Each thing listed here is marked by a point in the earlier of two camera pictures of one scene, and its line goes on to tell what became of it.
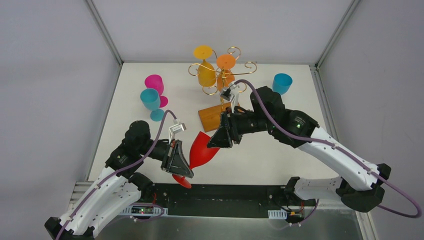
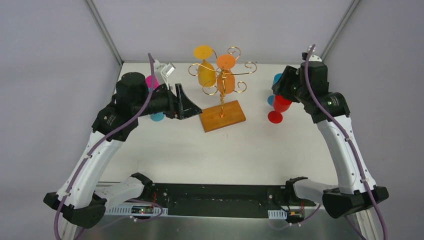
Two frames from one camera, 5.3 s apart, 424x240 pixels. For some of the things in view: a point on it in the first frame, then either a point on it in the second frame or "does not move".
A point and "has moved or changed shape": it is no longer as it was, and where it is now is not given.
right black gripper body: x=230 y=127 → x=282 y=87
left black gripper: x=169 y=155 → x=178 y=101
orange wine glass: x=225 y=77 does not move
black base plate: x=271 y=200 does not move
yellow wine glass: x=207 y=75 does not move
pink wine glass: x=155 y=82 does not move
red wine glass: x=199 y=153 has moved or changed shape
